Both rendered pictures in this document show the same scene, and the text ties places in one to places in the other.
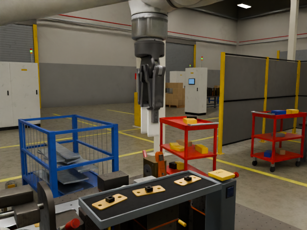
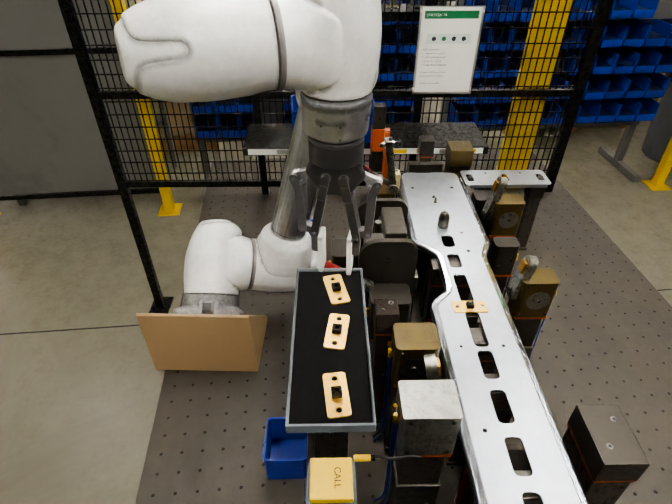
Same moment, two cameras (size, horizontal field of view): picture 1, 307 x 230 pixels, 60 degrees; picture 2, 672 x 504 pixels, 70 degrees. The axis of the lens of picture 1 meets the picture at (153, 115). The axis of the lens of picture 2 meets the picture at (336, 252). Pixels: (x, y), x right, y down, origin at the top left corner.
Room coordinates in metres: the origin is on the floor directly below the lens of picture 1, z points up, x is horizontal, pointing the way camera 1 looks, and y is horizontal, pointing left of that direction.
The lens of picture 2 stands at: (1.01, -0.49, 1.82)
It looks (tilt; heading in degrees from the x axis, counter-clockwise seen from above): 38 degrees down; 124
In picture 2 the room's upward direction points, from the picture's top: straight up
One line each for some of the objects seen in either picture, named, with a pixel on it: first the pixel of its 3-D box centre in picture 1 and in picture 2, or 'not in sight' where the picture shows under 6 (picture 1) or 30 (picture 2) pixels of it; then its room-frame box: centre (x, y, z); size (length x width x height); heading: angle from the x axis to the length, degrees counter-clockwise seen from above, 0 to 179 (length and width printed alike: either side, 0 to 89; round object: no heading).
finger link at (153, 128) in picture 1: (153, 122); (321, 249); (0.66, 0.00, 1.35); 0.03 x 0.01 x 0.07; 114
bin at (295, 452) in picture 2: not in sight; (287, 448); (0.58, -0.05, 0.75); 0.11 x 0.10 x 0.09; 124
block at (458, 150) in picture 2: not in sight; (453, 189); (0.51, 1.06, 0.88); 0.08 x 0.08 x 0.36; 34
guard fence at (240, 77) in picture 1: (264, 100); not in sight; (6.24, -2.62, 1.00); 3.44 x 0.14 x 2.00; 129
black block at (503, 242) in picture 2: not in sight; (500, 280); (0.82, 0.70, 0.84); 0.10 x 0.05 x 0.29; 34
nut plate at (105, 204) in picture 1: (110, 200); (336, 287); (0.61, 0.11, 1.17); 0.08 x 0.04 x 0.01; 138
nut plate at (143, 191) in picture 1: (148, 189); (336, 329); (0.68, 0.01, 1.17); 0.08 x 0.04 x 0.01; 116
